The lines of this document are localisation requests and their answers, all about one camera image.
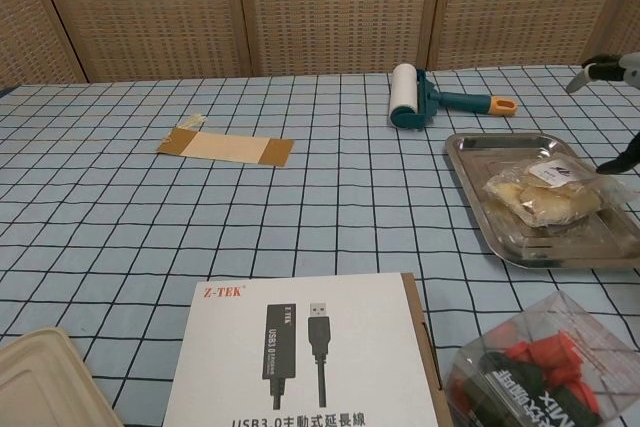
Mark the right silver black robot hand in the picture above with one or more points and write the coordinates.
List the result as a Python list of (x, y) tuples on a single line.
[(610, 67)]

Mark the bread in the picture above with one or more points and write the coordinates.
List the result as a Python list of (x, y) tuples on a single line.
[(540, 197)]

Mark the stainless steel tray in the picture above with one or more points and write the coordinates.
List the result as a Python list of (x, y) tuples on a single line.
[(475, 157)]

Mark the woven bamboo screen panel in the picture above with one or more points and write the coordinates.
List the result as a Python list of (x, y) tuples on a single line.
[(525, 7), (340, 7), (627, 7), (20, 22), (150, 12)]

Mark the clear box red black parts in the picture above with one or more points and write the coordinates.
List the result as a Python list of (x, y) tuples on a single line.
[(545, 372)]

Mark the blue checkered tablecloth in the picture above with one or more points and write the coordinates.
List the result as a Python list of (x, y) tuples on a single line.
[(300, 222)]

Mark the brown cardboard envelope piece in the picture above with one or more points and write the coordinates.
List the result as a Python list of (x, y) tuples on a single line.
[(225, 147)]

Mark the beige pulp food container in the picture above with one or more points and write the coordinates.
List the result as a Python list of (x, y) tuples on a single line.
[(35, 382)]

